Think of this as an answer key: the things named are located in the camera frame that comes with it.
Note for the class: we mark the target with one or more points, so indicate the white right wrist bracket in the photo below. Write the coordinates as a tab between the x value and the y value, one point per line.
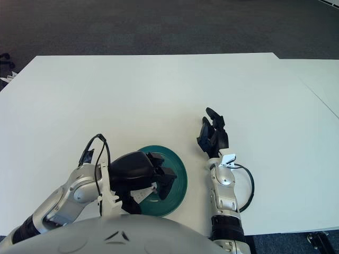
227	159

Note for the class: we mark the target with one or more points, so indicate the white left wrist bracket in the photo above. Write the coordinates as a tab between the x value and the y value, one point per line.
108	203

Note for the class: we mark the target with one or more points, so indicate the grey robot torso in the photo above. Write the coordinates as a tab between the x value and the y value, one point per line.
132	235

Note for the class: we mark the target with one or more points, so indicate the white paper scraps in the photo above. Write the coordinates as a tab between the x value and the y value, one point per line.
9	78

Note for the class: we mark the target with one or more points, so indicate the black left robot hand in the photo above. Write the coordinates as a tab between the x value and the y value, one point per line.
132	169

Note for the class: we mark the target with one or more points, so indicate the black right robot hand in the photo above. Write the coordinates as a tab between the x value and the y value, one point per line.
218	140

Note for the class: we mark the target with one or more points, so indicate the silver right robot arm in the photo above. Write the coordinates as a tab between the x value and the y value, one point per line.
225	190

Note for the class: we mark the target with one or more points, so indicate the metal table foot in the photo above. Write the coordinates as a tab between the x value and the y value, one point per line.
316	239

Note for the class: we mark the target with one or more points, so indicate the green round plate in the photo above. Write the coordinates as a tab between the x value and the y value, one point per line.
177	185

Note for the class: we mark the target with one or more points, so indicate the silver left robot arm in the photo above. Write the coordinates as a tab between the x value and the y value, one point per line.
79	190

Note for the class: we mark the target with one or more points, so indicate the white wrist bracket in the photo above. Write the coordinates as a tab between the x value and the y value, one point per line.
227	159
108	203

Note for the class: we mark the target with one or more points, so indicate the black office chair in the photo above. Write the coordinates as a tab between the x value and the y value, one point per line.
5	63

